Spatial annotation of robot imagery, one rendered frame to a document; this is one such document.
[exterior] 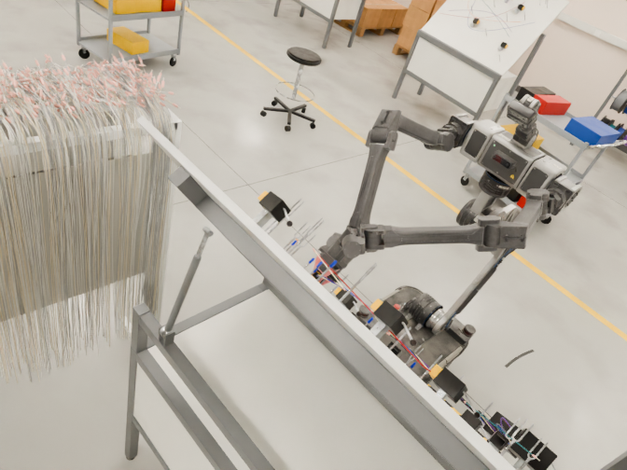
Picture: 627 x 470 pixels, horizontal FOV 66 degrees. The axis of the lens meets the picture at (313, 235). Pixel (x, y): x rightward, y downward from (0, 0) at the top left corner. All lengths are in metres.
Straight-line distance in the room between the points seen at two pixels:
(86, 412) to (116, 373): 0.23
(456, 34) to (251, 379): 5.10
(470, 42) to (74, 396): 5.18
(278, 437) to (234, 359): 0.31
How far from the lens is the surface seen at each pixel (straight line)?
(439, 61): 6.15
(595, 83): 8.53
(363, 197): 1.76
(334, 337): 0.96
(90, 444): 2.51
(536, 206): 1.88
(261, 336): 1.86
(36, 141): 1.51
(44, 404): 2.63
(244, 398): 1.71
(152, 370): 1.73
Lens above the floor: 2.25
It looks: 38 degrees down
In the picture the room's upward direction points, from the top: 20 degrees clockwise
